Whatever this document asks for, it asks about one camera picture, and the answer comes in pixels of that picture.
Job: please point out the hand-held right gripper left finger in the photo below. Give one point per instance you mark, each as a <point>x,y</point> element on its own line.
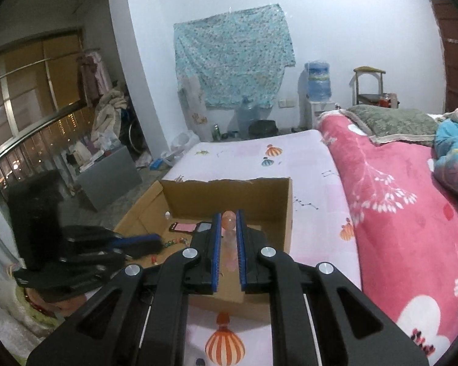
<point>215,251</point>

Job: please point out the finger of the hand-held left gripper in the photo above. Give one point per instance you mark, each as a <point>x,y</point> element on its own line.
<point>141,239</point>
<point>145,249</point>

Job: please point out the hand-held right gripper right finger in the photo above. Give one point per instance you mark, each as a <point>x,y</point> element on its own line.
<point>242,251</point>

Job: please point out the brown cardboard box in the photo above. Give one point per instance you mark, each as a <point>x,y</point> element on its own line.
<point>229,194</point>

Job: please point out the grey box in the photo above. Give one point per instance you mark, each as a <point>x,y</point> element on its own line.
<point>107,179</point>

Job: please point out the green fluffy rug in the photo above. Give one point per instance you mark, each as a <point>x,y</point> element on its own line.
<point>7,312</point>

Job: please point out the white plastic bag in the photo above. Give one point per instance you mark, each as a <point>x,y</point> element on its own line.
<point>183,143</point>

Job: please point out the large window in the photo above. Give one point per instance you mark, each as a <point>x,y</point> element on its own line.
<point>26,103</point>

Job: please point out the black bin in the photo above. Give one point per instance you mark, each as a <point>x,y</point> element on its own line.
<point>265,127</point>

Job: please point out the pile of clothes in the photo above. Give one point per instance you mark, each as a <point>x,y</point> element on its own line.
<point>110,110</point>

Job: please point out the clear water jug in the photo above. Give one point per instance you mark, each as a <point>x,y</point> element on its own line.
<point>249,116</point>

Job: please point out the white water dispenser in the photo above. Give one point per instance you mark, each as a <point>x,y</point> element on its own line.
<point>315,116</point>

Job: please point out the hanging pink clothes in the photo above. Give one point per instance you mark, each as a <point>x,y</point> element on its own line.
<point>95,76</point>

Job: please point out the blue water bottle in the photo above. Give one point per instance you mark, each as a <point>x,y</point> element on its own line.
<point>318,84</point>

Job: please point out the grey-green pillow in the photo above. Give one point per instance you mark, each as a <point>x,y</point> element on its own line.
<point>397,122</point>

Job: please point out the wooden chair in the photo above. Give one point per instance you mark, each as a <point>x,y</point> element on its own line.
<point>368,70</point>

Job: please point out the blue quilt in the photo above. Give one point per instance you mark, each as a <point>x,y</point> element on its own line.
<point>454,148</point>

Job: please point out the white wall socket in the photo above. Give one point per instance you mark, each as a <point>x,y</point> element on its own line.
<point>286,103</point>

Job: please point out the blue patterned wall cloth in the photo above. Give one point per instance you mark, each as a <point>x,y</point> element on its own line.
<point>232,53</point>

